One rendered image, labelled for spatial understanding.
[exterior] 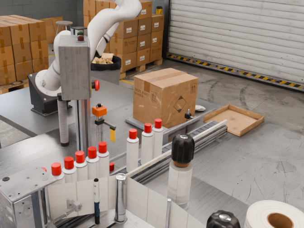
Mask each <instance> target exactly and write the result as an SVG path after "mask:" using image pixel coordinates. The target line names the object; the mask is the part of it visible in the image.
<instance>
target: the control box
mask: <svg viewBox="0 0 304 228"><path fill-rule="evenodd" d="M84 41H85V42H84V43H78V42H77V37H76V35H60V38H59V44H58V53H59V66H60V79H61V92H62V100H89V99H90V98H91V96H92V88H91V69H90V44H89V39H88V37H87V36H86V35H84Z"/></svg>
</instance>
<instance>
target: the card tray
mask: <svg viewBox="0 0 304 228"><path fill-rule="evenodd" d="M224 120H227V123H226V124H225V125H226V126H227V127H228V129H227V132H229V133H232V134H234V135H237V136H239V137H241V136H242V135H244V134H245V133H247V132H248V131H250V130H251V129H253V128H254V127H256V126H257V125H259V124H261V123H262V122H263V121H264V116H263V115H260V114H257V113H254V112H251V111H248V110H245V109H242V108H239V107H237V106H234V105H231V104H228V105H226V106H224V107H222V108H220V109H218V110H217V111H215V112H213V113H211V114H209V115H206V116H204V119H203V122H204V123H208V122H210V121H216V122H219V123H220V122H222V121H224Z"/></svg>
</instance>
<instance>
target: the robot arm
mask: <svg viewBox="0 0 304 228"><path fill-rule="evenodd" d="M113 1H114V2H115V3H116V4H117V7H116V8H115V9H103V10H101V11H100V12H99V13H98V14H97V15H96V16H95V17H94V18H93V19H92V20H91V22H90V23H89V25H88V39H89V42H90V64H91V63H92V62H93V60H94V58H95V57H98V56H99V55H100V56H101V55H102V54H103V52H104V50H105V47H106V45H107V43H108V42H109V41H110V39H111V37H112V36H113V34H114V32H115V30H116V29H117V27H118V26H119V22H123V21H125V20H133V19H136V18H137V17H138V16H139V15H140V13H141V11H142V5H141V3H140V0H113ZM60 35H71V32H70V31H68V30H64V31H61V32H60V33H58V34H57V36H56V37H55V39H54V52H55V57H56V58H55V60H54V61H53V63H52V64H51V66H50V67H49V68H48V70H42V71H40V72H39V73H38V74H37V75H36V77H35V83H36V86H37V88H38V89H39V90H40V91H41V92H42V93H43V94H45V95H47V96H51V97H56V96H57V93H61V79H60V66H59V53H58V44H59V38H60Z"/></svg>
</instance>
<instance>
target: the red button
mask: <svg viewBox="0 0 304 228"><path fill-rule="evenodd" d="M91 88H92V89H95V91H98V90H99V89H100V83H99V81H98V80H95V82H92V83H91Z"/></svg>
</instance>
